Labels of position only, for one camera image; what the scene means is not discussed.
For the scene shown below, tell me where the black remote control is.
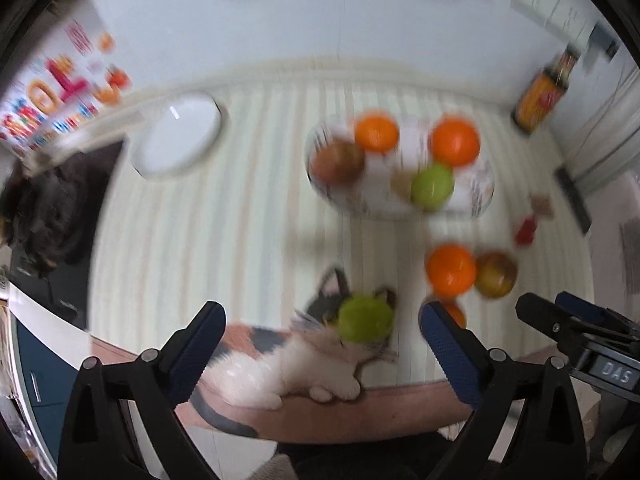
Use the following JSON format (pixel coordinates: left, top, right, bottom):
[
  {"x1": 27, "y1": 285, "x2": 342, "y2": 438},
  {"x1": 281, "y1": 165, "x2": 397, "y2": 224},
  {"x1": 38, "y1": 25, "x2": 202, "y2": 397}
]
[{"x1": 554, "y1": 167, "x2": 593, "y2": 235}]

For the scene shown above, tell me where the clear oval fruit tray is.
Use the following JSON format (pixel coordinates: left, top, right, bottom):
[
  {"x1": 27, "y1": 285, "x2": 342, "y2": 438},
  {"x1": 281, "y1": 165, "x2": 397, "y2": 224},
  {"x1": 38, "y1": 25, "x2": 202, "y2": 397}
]
[{"x1": 305, "y1": 114, "x2": 496, "y2": 220}]

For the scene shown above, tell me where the red yellow apple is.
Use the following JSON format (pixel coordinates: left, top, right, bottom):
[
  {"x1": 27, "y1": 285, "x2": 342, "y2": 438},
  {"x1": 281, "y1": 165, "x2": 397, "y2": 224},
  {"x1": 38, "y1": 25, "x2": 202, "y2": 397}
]
[
  {"x1": 474, "y1": 251, "x2": 519, "y2": 299},
  {"x1": 310, "y1": 140, "x2": 366, "y2": 186}
]

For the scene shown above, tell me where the blue cabinet door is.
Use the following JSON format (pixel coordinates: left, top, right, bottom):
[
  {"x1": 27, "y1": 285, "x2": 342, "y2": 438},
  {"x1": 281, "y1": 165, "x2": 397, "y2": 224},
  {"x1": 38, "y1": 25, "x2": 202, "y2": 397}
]
[{"x1": 12, "y1": 317, "x2": 81, "y2": 423}]

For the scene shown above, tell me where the dark bottle with orange label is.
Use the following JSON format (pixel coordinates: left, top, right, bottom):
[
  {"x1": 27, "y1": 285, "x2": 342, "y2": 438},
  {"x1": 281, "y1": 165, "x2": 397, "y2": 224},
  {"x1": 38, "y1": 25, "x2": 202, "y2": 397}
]
[{"x1": 511, "y1": 46, "x2": 583, "y2": 136}]

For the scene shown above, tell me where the small brown packet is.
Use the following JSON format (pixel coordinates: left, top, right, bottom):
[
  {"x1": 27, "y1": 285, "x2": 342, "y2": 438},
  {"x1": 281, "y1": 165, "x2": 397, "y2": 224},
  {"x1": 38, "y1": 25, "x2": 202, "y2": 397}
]
[{"x1": 530, "y1": 194, "x2": 556, "y2": 220}]

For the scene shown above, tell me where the plain white plate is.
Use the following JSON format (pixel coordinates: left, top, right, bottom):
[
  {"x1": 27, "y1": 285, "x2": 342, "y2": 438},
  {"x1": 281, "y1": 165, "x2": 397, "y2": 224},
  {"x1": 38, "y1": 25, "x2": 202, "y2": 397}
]
[{"x1": 131, "y1": 91, "x2": 223, "y2": 180}]

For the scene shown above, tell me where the orange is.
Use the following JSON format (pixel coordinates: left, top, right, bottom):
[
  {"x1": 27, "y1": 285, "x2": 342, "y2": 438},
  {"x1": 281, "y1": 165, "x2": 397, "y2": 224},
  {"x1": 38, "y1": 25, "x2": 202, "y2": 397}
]
[
  {"x1": 425, "y1": 244, "x2": 477, "y2": 297},
  {"x1": 354, "y1": 114, "x2": 400, "y2": 153},
  {"x1": 430, "y1": 117, "x2": 481, "y2": 168},
  {"x1": 440, "y1": 299, "x2": 467, "y2": 330}
]

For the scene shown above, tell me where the dark cloth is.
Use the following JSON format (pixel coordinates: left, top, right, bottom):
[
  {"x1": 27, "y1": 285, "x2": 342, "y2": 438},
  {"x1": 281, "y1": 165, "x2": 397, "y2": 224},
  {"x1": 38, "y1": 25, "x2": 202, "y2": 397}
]
[{"x1": 0, "y1": 141, "x2": 125, "y2": 278}]

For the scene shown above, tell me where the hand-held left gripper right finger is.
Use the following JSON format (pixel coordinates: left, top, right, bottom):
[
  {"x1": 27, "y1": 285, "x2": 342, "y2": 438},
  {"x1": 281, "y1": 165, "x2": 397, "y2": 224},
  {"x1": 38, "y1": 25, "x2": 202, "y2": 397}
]
[{"x1": 419, "y1": 300, "x2": 591, "y2": 480}]

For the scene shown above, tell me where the striped cat print tablecloth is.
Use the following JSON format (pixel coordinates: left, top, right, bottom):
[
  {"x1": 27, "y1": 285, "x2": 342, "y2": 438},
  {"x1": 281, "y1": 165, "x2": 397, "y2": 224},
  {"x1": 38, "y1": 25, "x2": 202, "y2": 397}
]
[{"x1": 86, "y1": 55, "x2": 601, "y2": 442}]

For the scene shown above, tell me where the colourful printed box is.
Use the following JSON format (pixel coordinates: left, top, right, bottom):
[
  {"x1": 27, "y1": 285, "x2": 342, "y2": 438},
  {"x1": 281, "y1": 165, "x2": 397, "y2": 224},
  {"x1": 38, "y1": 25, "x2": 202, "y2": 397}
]
[{"x1": 0, "y1": 0, "x2": 132, "y2": 161}]

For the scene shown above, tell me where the green apple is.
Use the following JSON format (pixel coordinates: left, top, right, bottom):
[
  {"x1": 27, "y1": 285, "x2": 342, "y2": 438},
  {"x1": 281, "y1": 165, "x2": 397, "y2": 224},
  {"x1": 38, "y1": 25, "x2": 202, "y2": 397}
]
[
  {"x1": 411, "y1": 163, "x2": 456, "y2": 211},
  {"x1": 338, "y1": 294, "x2": 394, "y2": 345}
]

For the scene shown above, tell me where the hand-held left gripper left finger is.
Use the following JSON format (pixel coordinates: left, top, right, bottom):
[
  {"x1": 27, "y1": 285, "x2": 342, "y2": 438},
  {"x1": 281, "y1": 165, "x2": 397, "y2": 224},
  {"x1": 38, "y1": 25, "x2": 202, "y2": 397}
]
[{"x1": 59, "y1": 301, "x2": 227, "y2": 480}]

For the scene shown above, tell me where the white paper sheet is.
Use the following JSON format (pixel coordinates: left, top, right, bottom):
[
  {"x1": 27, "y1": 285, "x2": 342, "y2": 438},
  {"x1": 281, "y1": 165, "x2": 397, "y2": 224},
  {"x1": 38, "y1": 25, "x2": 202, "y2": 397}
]
[{"x1": 510, "y1": 0, "x2": 598, "y2": 43}]

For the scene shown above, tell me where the small red object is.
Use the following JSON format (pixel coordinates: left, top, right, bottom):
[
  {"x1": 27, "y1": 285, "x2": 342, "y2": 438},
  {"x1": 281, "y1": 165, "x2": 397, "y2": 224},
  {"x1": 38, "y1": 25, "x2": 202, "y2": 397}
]
[{"x1": 515, "y1": 215, "x2": 538, "y2": 247}]

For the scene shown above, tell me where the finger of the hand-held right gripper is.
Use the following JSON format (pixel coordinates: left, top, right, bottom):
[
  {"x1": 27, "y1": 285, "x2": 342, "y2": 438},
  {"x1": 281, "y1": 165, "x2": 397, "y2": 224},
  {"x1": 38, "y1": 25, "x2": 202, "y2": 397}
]
[
  {"x1": 516, "y1": 293, "x2": 640, "y2": 346},
  {"x1": 554, "y1": 290, "x2": 640, "y2": 335}
]

